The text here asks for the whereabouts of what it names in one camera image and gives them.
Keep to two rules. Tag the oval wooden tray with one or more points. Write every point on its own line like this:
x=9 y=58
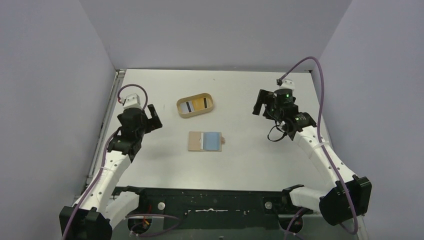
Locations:
x=209 y=109

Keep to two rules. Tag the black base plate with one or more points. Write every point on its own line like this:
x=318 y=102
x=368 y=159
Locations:
x=160 y=210

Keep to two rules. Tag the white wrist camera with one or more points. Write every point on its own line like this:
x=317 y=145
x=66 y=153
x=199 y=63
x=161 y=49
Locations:
x=286 y=84
x=131 y=101

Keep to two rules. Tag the beige card holder wallet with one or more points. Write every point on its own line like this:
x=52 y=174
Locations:
x=194 y=144

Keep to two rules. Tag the blue plastic card sleeves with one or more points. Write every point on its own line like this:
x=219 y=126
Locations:
x=210 y=141

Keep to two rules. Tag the white card black stripe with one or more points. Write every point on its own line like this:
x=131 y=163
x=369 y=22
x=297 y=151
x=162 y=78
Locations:
x=187 y=107

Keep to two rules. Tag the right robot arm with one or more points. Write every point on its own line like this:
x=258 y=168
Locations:
x=345 y=195

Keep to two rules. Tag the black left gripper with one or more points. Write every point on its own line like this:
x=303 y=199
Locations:
x=145 y=119

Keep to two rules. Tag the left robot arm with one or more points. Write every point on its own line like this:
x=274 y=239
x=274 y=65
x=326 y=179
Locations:
x=87 y=218

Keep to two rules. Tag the aluminium rail frame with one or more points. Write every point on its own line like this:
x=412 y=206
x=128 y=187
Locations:
x=96 y=168

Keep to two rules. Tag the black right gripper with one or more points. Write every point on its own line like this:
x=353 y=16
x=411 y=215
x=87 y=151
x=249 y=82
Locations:
x=265 y=103

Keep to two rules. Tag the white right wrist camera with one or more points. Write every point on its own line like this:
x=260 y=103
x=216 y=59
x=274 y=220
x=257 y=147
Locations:
x=286 y=84

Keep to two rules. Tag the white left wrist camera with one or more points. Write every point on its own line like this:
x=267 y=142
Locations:
x=131 y=101

